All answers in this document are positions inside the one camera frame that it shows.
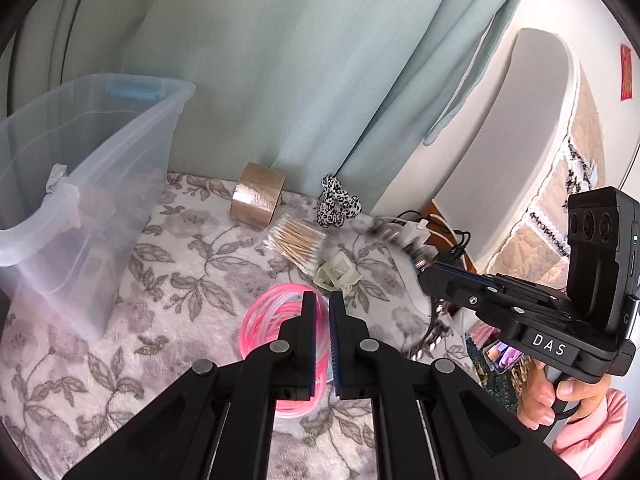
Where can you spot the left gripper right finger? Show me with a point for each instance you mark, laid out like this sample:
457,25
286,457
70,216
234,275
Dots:
431,421

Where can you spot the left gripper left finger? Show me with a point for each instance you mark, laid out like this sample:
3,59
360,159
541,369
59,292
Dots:
214,422

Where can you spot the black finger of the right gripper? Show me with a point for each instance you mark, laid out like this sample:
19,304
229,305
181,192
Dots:
465,289

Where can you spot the pink plastic bangles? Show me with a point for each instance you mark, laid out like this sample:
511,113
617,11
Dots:
261,324

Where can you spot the pink sleeve forearm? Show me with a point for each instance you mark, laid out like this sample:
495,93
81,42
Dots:
590,445

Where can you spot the person right hand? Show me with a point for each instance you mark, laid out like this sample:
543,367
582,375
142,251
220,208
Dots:
539,394

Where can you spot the smartphone with lit screen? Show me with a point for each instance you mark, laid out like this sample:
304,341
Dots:
500,357

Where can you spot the white power strip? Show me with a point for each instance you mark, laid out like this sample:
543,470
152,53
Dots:
411,244

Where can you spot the floral grey white blanket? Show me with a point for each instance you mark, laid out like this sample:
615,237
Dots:
189,281

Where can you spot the white upholstered headboard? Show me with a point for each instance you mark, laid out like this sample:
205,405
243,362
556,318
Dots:
540,142

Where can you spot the cream hair claw clip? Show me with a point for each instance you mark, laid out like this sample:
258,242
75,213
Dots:
338,273

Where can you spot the black white leopard scrunchie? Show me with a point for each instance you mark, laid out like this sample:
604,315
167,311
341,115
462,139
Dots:
336,205

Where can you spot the cotton swabs pack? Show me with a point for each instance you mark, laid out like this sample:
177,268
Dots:
298,242

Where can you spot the brown packing tape roll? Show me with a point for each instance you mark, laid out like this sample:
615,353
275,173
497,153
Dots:
256,195

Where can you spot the green curtain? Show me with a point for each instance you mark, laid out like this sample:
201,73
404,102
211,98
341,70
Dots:
308,87

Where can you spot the clear plastic storage bin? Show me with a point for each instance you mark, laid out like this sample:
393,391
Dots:
66,251

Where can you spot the crumpled paper in bin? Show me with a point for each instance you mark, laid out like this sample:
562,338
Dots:
57,173

